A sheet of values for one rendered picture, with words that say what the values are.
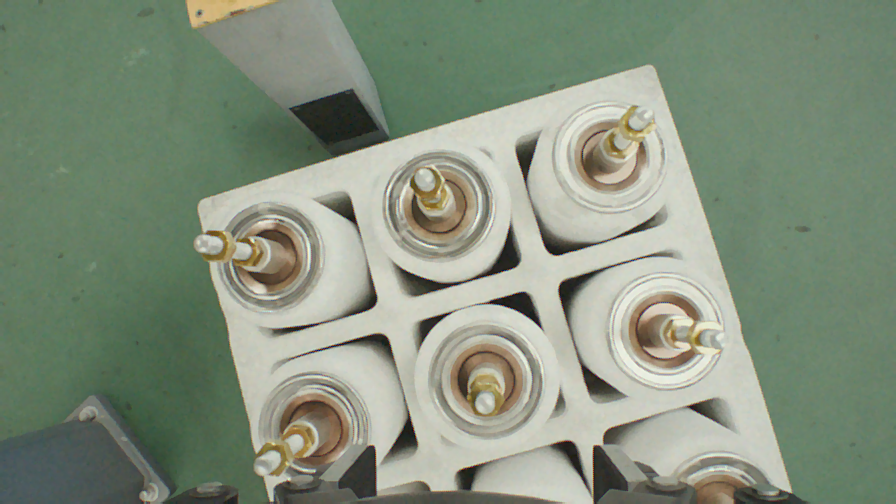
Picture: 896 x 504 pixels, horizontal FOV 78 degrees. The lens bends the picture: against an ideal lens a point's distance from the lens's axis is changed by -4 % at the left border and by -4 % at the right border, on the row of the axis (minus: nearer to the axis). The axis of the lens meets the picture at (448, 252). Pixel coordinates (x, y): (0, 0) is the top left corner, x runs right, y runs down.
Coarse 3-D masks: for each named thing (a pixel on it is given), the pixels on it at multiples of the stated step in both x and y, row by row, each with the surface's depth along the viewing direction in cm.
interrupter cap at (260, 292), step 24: (240, 216) 39; (264, 216) 39; (288, 216) 39; (288, 240) 39; (312, 240) 38; (216, 264) 39; (288, 264) 39; (312, 264) 38; (240, 288) 38; (264, 288) 38; (288, 288) 38; (312, 288) 38; (264, 312) 38
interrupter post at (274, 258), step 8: (264, 240) 36; (264, 248) 36; (272, 248) 36; (280, 248) 38; (264, 256) 36; (272, 256) 36; (280, 256) 37; (264, 264) 36; (272, 264) 37; (280, 264) 38; (264, 272) 37; (272, 272) 38
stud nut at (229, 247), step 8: (208, 232) 31; (216, 232) 31; (224, 232) 31; (224, 240) 31; (232, 240) 31; (224, 248) 31; (232, 248) 31; (208, 256) 31; (216, 256) 30; (224, 256) 31
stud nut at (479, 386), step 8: (480, 384) 29; (488, 384) 29; (496, 384) 29; (472, 392) 29; (496, 392) 29; (472, 400) 29; (496, 400) 29; (504, 400) 30; (472, 408) 29; (496, 408) 29; (488, 416) 29
